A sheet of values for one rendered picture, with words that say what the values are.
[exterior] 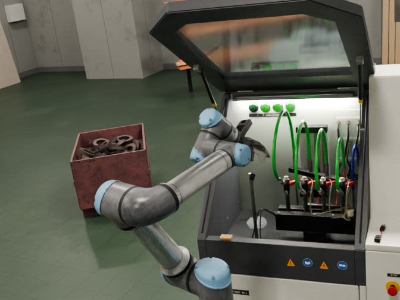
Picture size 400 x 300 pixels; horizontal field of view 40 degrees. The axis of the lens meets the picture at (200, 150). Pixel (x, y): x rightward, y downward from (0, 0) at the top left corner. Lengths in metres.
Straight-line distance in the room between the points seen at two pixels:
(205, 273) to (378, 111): 1.01
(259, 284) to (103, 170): 2.72
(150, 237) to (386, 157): 1.09
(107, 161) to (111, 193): 3.22
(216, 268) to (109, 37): 9.61
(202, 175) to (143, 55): 9.39
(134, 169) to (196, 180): 3.23
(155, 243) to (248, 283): 0.76
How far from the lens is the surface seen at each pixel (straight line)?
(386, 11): 9.40
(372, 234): 2.28
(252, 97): 2.61
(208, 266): 1.84
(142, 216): 1.55
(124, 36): 11.00
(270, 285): 2.40
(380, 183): 2.38
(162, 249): 1.79
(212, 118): 1.86
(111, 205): 1.61
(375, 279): 2.29
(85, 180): 4.90
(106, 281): 4.06
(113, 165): 4.84
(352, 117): 2.58
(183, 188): 1.61
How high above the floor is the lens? 2.08
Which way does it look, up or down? 19 degrees down
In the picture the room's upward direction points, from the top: 7 degrees counter-clockwise
